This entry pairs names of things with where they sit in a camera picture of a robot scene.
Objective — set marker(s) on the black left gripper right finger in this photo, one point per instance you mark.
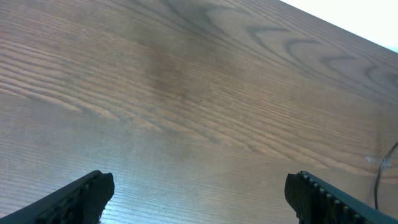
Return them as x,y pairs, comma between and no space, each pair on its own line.
317,202

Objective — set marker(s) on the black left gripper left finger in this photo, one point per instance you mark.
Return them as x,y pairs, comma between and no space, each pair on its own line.
80,202

